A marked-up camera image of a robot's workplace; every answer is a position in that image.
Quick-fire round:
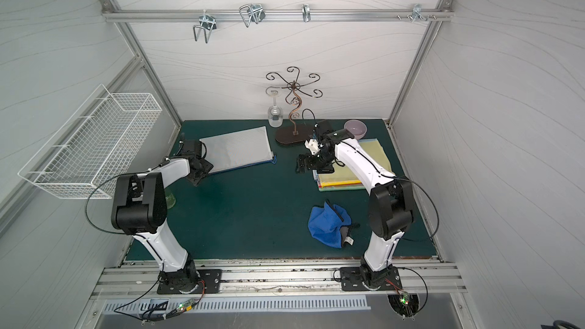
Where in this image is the yellow mesh document bag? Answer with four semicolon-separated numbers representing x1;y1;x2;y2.
312;139;392;187

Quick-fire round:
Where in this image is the blue microfibre cloth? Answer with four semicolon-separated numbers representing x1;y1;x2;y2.
308;200;360;249

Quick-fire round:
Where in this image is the green mesh document bag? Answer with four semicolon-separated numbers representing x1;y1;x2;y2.
318;184;364;192

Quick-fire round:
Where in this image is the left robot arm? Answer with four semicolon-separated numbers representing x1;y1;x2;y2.
84;140;213;293

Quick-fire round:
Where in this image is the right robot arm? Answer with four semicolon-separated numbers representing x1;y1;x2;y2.
296;121;417;290

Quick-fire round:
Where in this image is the metal scroll glass rack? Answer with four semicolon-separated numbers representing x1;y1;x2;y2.
265;65;323;146

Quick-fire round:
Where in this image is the pink ceramic bowl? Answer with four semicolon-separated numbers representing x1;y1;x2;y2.
344;120;368;140

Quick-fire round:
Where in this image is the green plastic cup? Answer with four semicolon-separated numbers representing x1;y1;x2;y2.
165;188;177;210

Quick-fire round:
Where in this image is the wine glass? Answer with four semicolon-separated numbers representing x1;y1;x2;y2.
266;87;283;128

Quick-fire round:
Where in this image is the metal hook clip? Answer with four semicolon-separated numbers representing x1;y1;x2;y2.
193;12;217;44
301;4;311;23
239;4;266;27
396;4;437;23

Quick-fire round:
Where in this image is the white vent strip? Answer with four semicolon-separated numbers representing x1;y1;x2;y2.
102;295;371;316

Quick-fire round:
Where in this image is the white wire basket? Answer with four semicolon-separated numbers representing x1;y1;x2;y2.
18;85;161;200

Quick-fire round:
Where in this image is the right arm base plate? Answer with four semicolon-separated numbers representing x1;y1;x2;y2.
339;265;403;292

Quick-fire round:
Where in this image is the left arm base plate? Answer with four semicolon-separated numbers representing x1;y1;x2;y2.
156;269;222;295

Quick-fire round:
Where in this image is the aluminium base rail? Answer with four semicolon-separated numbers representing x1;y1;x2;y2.
91;259;467;299

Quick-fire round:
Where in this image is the aluminium cross rail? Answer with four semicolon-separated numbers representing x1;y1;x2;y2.
102;7;455;24

